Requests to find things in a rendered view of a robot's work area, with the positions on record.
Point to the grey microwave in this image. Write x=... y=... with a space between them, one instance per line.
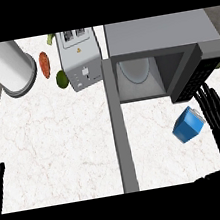
x=167 y=55

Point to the green lime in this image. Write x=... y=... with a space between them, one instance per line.
x=62 y=79

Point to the blue milk carton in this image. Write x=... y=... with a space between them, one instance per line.
x=187 y=126

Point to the silver toaster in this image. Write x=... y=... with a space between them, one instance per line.
x=81 y=59

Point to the green vegetable stalk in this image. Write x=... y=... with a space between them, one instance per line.
x=50 y=39

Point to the grey microwave door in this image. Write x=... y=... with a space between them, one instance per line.
x=119 y=127

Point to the white cylindrical canister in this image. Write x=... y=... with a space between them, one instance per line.
x=5 y=67

